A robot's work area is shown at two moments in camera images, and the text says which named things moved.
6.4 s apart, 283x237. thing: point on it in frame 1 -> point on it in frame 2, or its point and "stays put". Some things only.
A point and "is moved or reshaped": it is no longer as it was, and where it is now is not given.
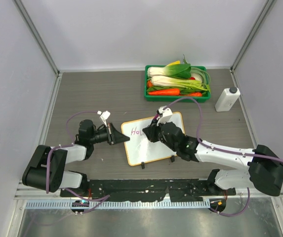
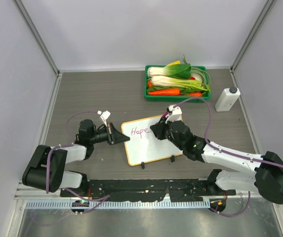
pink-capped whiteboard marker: x=155 y=119 is moved or reshaped
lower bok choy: x=164 y=80 stays put
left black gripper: x=114 y=137 stays put
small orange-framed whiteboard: x=139 y=149 stays put
